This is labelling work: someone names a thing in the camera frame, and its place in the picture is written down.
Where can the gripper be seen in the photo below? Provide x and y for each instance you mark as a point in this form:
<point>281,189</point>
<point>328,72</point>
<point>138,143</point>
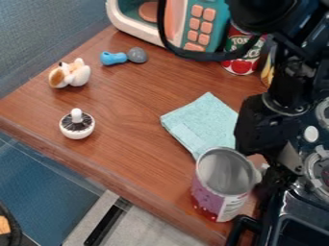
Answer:
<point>265,128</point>

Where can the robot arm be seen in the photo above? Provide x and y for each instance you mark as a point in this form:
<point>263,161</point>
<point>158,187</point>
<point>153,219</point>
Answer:
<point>300,38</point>

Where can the silver can with purple label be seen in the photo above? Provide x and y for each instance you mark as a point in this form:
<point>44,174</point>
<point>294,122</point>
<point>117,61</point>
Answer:
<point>222,179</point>

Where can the red tomato can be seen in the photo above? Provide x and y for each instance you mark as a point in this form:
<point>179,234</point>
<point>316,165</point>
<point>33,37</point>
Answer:
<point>240,61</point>

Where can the toy stove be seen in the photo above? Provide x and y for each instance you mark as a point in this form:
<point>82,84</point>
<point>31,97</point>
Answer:
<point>300,221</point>

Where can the light blue cloth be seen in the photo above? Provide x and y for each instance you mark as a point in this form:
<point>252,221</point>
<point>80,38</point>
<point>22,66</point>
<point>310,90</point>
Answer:
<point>201,125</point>

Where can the yellow toy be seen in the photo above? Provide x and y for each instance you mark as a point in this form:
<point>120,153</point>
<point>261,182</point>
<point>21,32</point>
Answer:
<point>267,68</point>

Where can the toy microwave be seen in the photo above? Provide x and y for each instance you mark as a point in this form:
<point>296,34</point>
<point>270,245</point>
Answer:
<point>201,22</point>

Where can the blue and grey toy tool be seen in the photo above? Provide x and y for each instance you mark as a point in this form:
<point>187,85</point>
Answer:
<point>113,58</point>

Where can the white toy mushroom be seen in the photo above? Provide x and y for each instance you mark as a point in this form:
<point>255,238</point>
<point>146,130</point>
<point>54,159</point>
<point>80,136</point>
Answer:
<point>77,126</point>

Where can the white and brown plush dog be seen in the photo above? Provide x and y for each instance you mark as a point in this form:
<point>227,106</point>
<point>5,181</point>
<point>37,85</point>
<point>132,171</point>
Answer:
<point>70,75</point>

